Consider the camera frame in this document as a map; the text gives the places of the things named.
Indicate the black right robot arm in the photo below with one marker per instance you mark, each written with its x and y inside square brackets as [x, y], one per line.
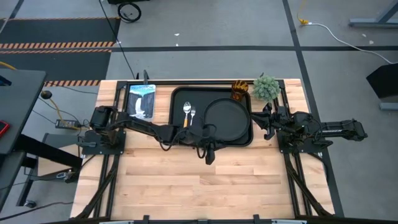
[342, 127]

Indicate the black plastic serving tray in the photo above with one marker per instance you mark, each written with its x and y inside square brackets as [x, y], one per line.
[178, 130]

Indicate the grey metal desk foot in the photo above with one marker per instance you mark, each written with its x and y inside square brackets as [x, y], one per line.
[373, 21]

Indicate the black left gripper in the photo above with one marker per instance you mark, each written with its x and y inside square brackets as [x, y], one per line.
[200, 140]

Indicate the waterfall picture book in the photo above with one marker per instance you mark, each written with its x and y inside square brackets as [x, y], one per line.
[141, 99]

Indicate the amber ribbed glass cup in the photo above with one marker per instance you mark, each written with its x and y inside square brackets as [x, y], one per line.
[239, 90]

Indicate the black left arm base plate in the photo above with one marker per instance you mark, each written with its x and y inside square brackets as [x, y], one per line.
[93, 147]

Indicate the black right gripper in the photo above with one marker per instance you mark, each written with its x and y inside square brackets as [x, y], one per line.
[281, 119]

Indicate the black caster wheel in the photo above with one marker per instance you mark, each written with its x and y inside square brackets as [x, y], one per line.
[30, 204]

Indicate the red phone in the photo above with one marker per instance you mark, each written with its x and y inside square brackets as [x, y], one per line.
[2, 128]

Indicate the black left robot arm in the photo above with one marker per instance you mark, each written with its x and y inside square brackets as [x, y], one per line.
[140, 123]

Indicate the black hazard-striped floor mat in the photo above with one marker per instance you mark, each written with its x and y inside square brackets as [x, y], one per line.
[59, 31]

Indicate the grey side desk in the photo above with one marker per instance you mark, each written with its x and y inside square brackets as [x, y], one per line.
[18, 105]

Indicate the green artificial potted plant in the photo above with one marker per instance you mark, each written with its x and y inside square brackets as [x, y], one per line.
[265, 88]

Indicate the small silver fork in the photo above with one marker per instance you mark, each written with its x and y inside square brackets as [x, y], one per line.
[192, 112]

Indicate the black angular stand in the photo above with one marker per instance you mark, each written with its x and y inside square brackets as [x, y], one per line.
[384, 81]

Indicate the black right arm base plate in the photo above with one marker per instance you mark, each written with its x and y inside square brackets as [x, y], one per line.
[289, 147]

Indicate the black round plate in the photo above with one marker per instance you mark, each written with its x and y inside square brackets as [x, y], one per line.
[228, 119]

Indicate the black metal table frame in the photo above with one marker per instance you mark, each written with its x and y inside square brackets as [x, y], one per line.
[202, 82]

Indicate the black power adapter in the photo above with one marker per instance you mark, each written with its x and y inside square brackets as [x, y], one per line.
[66, 123]

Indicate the black desk leg frame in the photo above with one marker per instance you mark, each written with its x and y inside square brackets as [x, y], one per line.
[46, 152]

